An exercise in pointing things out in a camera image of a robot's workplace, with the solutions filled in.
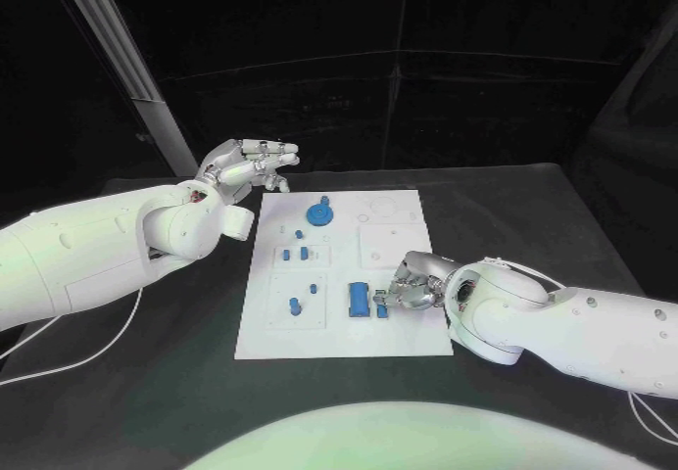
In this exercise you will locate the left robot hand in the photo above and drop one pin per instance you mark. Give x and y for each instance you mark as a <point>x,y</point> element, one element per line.
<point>233,165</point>

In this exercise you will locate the large blue block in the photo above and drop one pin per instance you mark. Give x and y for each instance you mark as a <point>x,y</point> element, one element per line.
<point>359,299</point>

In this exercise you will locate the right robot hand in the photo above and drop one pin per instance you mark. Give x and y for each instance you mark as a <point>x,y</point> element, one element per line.
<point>422,279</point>

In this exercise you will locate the white task board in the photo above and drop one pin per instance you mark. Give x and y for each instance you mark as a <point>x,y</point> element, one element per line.
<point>344,330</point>

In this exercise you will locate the small blue block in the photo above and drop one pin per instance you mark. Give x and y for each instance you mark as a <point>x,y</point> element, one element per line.
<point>382,311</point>

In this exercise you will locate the blue cylinder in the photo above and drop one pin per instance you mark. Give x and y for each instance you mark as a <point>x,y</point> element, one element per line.
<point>295,307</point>

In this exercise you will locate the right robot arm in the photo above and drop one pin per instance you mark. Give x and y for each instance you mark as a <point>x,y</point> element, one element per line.
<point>572,330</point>

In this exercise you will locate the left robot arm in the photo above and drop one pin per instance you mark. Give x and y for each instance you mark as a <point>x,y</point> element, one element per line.
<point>80,253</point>

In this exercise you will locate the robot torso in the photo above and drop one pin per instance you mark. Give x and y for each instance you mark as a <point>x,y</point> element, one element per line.
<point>419,440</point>

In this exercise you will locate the blue gear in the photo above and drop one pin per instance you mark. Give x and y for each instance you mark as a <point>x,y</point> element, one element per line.
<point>320,215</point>

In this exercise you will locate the grey metal post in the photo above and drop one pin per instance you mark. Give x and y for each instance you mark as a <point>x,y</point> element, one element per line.
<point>138,88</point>

